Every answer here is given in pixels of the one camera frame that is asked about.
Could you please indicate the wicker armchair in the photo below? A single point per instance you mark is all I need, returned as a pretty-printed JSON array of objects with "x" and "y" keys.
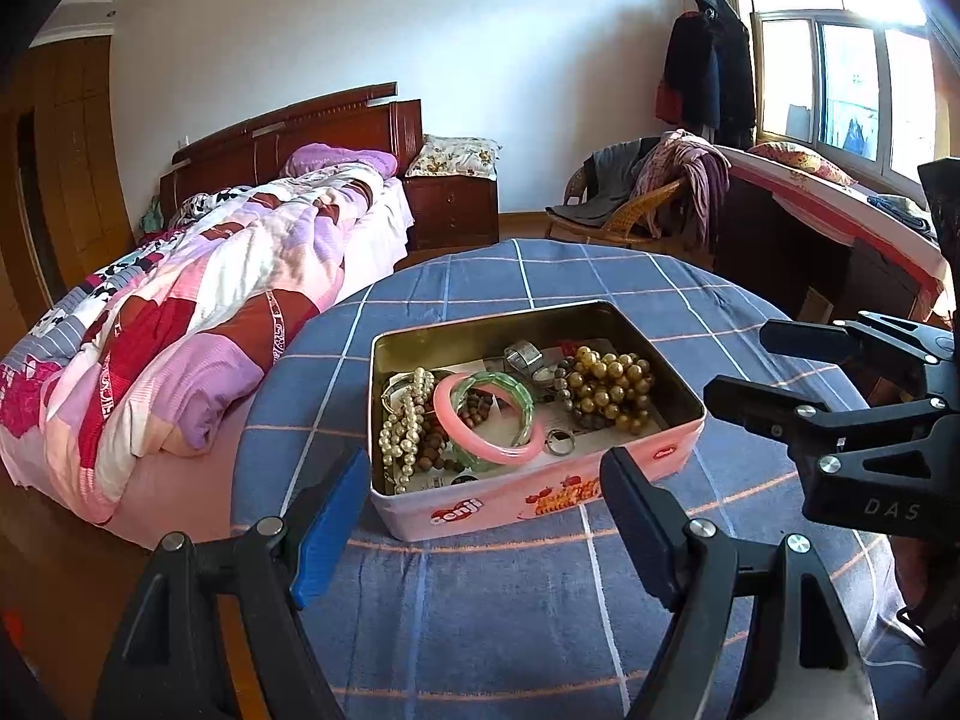
[{"x": 618, "y": 228}]

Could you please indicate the bed with wooden headboard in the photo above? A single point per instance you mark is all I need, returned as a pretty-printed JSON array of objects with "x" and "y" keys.
[{"x": 193, "y": 494}]

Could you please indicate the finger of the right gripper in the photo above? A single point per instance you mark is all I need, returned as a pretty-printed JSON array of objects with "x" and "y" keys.
[
  {"x": 810, "y": 430},
  {"x": 917, "y": 358}
]

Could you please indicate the purple striped cloth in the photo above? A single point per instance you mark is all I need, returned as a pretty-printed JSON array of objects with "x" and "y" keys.
[{"x": 680, "y": 155}]

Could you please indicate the silver wristwatch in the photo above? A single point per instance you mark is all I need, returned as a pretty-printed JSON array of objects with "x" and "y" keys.
[{"x": 524, "y": 358}]

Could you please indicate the silver metal bangle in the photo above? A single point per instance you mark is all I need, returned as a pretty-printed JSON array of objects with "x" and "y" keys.
[{"x": 400, "y": 388}]

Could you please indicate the grey garment on chair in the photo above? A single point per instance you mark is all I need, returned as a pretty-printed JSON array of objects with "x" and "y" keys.
[{"x": 605, "y": 181}]

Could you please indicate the floral cushion on nightstand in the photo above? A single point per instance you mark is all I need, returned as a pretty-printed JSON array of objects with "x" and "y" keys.
[{"x": 471, "y": 157}]

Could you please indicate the pink rectangular tin box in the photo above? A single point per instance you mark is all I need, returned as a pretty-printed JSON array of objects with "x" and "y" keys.
[{"x": 613, "y": 349}]

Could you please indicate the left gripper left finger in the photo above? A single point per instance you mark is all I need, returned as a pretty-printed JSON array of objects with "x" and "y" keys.
[{"x": 168, "y": 658}]

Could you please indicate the brown wooden wardrobe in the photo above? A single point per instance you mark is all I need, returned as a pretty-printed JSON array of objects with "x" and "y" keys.
[{"x": 63, "y": 212}]

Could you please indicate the pink patchwork quilt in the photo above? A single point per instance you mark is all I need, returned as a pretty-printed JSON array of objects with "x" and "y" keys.
[{"x": 146, "y": 354}]

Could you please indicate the dark wooden nightstand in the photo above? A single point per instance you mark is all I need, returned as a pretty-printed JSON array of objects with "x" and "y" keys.
[{"x": 456, "y": 211}]

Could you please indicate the purple pillow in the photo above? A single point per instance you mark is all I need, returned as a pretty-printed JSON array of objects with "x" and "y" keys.
[{"x": 315, "y": 156}]

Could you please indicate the printed paper leaflet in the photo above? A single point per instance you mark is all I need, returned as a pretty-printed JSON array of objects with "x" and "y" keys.
[{"x": 480, "y": 420}]

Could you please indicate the green jade bangle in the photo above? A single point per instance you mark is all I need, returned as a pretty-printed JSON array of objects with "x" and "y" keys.
[{"x": 499, "y": 412}]

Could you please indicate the dark hanging coats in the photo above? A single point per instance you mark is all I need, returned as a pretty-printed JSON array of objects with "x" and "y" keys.
[{"x": 707, "y": 85}]

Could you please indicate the window with white frame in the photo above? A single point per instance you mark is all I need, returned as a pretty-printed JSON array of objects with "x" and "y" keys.
[{"x": 853, "y": 79}]

